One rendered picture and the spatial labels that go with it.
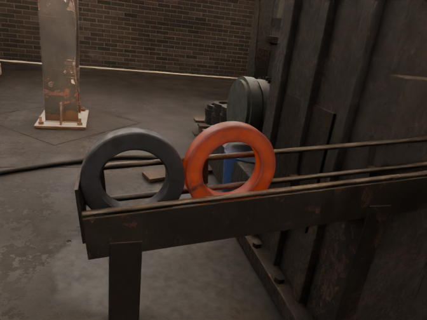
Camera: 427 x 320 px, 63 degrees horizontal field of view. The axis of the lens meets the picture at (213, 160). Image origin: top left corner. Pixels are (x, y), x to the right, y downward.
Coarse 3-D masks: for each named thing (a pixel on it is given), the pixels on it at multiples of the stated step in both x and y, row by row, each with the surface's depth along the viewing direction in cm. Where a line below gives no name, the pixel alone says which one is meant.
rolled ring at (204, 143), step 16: (208, 128) 65; (224, 128) 64; (240, 128) 64; (192, 144) 65; (208, 144) 64; (256, 144) 67; (192, 160) 64; (256, 160) 71; (272, 160) 69; (192, 176) 65; (256, 176) 71; (272, 176) 71; (192, 192) 67; (208, 192) 68; (224, 192) 72
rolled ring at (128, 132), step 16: (128, 128) 61; (96, 144) 59; (112, 144) 59; (128, 144) 60; (144, 144) 60; (160, 144) 61; (96, 160) 59; (160, 160) 63; (176, 160) 63; (80, 176) 59; (96, 176) 60; (176, 176) 64; (96, 192) 61; (160, 192) 67; (176, 192) 66; (96, 208) 62; (160, 208) 66
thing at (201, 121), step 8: (208, 104) 295; (216, 104) 270; (224, 104) 254; (208, 112) 292; (216, 112) 271; (224, 112) 246; (200, 120) 307; (208, 120) 295; (216, 120) 271; (224, 120) 247; (200, 128) 310
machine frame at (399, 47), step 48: (288, 0) 131; (336, 0) 103; (384, 0) 85; (288, 48) 128; (336, 48) 104; (384, 48) 86; (288, 96) 129; (336, 96) 104; (384, 96) 86; (288, 144) 129; (240, 240) 162; (288, 240) 131; (336, 240) 104; (384, 240) 98; (288, 288) 127; (384, 288) 106
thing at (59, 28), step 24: (48, 0) 261; (72, 0) 262; (48, 24) 266; (72, 24) 271; (48, 48) 272; (72, 48) 276; (48, 72) 279; (72, 72) 282; (48, 96) 285; (72, 96) 290; (48, 120) 292; (72, 120) 298
